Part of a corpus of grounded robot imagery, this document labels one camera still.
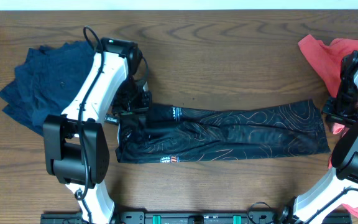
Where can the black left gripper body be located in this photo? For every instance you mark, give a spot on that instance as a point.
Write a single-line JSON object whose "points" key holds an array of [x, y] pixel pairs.
{"points": [[134, 112]]}

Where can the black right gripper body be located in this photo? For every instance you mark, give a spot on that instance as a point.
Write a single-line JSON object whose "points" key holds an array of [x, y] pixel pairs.
{"points": [[345, 107]]}

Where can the black printed cycling jersey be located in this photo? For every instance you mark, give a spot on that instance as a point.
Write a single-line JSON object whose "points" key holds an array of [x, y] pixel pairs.
{"points": [[169, 134]]}

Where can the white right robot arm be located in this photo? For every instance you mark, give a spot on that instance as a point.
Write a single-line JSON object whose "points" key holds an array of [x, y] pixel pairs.
{"points": [[339, 186]]}

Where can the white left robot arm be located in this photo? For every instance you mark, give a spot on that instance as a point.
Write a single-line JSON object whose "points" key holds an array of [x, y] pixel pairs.
{"points": [[76, 151]]}

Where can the light pink shirt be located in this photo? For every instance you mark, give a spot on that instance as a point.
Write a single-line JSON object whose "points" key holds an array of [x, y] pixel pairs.
{"points": [[337, 129]]}

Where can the red shirt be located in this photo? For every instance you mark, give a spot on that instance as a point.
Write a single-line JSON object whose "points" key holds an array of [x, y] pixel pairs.
{"points": [[326, 61]]}

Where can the navy blue folded garment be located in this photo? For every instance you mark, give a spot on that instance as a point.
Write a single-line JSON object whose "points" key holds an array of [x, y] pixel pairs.
{"points": [[46, 83]]}

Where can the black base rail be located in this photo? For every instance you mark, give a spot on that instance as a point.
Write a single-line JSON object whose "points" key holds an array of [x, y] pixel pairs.
{"points": [[188, 218]]}

